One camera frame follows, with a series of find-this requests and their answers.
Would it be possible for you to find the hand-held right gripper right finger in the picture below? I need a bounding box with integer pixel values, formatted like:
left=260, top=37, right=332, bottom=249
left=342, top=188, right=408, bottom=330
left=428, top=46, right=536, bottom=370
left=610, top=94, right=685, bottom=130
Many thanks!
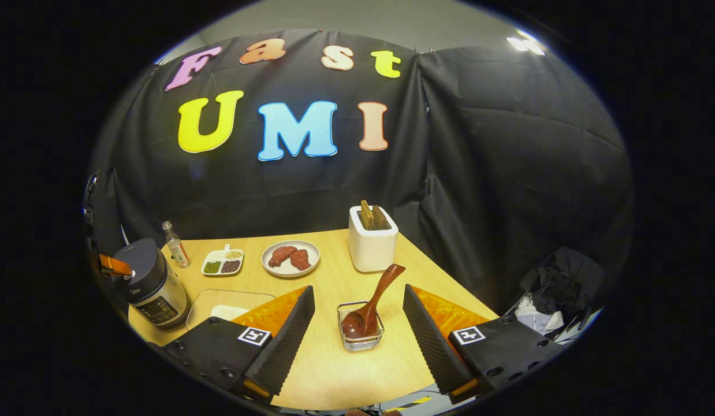
left=403, top=284, right=566, bottom=405

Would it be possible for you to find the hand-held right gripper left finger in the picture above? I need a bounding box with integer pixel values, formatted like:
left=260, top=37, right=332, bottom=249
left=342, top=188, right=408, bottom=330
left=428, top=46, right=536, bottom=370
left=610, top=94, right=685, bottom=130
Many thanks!
left=161, top=285, right=315, bottom=404

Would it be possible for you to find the black silver rice cooker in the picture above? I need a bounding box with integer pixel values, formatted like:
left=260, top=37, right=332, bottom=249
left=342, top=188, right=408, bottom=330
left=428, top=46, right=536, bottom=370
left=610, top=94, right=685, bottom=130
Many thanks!
left=112, top=239, right=191, bottom=330

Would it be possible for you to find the glass tray of rice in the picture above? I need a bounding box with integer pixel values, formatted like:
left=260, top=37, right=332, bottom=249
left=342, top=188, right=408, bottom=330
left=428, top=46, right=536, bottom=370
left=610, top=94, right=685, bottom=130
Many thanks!
left=186, top=289, right=277, bottom=331

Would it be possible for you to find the wire basket chopstick holder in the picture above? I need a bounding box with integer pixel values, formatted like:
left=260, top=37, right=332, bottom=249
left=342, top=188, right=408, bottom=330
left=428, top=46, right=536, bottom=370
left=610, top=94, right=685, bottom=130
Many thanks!
left=337, top=301, right=385, bottom=352

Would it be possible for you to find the dark wooden spoon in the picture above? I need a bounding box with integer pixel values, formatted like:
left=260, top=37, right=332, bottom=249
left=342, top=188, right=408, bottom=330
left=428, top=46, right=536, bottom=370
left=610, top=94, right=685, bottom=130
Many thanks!
left=341, top=264, right=406, bottom=340

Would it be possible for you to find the small clear glass bottle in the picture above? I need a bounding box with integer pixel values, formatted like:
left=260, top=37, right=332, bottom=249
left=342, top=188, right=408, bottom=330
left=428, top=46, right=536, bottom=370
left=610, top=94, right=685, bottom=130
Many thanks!
left=162, top=221, right=192, bottom=269

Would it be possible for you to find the round white plate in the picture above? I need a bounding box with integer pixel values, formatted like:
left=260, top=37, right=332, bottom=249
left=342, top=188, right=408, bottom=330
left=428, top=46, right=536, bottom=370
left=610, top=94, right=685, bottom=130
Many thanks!
left=261, top=240, right=321, bottom=278

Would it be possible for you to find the white divided bean dish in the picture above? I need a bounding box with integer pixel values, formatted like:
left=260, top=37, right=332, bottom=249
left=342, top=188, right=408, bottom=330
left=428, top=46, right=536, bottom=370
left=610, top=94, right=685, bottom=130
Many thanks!
left=201, top=243, right=245, bottom=276

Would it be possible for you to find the white cloth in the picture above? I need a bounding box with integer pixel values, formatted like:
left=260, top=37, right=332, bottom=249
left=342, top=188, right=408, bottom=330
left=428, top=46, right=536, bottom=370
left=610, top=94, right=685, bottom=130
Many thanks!
left=515, top=295, right=566, bottom=336

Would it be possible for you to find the white toaster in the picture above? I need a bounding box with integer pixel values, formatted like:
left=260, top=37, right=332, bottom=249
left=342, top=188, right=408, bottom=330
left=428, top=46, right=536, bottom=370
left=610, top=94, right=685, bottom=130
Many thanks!
left=348, top=205, right=399, bottom=273

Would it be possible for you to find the pile of dark clothes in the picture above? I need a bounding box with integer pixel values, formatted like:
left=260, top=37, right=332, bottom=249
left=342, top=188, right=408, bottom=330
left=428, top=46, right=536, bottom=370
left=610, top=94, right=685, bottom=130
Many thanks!
left=516, top=247, right=606, bottom=339

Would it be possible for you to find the black backdrop cloth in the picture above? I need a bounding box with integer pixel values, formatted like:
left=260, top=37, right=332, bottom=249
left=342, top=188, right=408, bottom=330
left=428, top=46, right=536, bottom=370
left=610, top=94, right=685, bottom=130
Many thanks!
left=86, top=29, right=634, bottom=324

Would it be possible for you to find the ceiling light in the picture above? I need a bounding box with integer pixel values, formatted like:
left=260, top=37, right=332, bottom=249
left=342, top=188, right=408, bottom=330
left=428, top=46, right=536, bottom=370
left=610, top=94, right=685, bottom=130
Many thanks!
left=506, top=36, right=546, bottom=56

